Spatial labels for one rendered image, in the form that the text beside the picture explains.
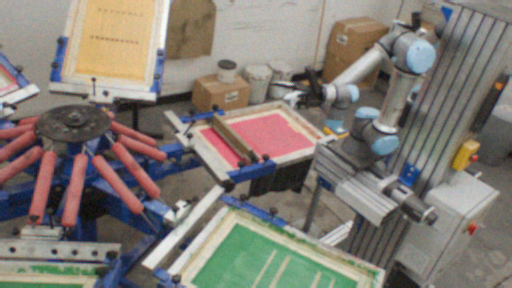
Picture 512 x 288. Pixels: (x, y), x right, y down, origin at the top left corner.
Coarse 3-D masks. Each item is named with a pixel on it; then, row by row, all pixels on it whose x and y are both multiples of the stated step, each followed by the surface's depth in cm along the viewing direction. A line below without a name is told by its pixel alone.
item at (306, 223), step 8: (328, 128) 292; (336, 136) 286; (344, 136) 288; (320, 192) 322; (312, 200) 327; (312, 208) 329; (312, 216) 335; (288, 224) 347; (296, 224) 349; (304, 224) 342; (312, 224) 352; (304, 232) 343; (312, 232) 344
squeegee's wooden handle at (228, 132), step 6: (216, 114) 264; (216, 120) 262; (222, 120) 259; (216, 126) 263; (222, 126) 257; (228, 126) 255; (222, 132) 259; (228, 132) 253; (234, 132) 251; (228, 138) 255; (234, 138) 249; (240, 138) 247; (234, 144) 250; (240, 144) 245; (246, 144) 243; (240, 150) 246; (246, 150) 241; (252, 150) 240
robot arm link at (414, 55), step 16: (400, 48) 176; (416, 48) 169; (432, 48) 171; (400, 64) 176; (416, 64) 172; (432, 64) 174; (400, 80) 180; (400, 96) 183; (384, 112) 190; (400, 112) 189; (368, 128) 200; (384, 128) 192; (368, 144) 202; (384, 144) 193
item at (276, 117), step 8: (248, 120) 284; (256, 120) 286; (264, 120) 287; (280, 120) 291; (208, 128) 269; (288, 128) 284; (208, 136) 262; (216, 136) 263; (240, 136) 268; (216, 144) 256; (224, 144) 258
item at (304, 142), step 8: (296, 136) 278; (304, 136) 279; (248, 144) 262; (304, 144) 272; (312, 144) 273; (224, 152) 251; (232, 152) 252; (256, 152) 256; (272, 152) 259; (280, 152) 260; (288, 152) 262; (232, 160) 246; (240, 160) 248
